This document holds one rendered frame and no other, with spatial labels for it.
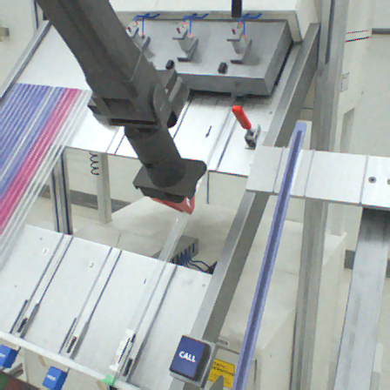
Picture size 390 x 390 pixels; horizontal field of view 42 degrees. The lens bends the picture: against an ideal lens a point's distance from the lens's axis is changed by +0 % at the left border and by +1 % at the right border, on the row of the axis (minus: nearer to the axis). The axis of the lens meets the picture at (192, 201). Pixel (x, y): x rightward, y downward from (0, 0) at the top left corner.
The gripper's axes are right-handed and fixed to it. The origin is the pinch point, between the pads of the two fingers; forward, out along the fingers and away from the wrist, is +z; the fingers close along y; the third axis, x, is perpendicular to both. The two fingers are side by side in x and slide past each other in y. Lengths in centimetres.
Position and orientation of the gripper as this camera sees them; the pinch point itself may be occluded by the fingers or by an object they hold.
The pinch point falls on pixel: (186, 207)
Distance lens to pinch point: 83.5
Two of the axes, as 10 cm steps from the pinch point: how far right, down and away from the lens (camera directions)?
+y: -8.7, -1.7, 4.7
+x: -4.0, 8.0, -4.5
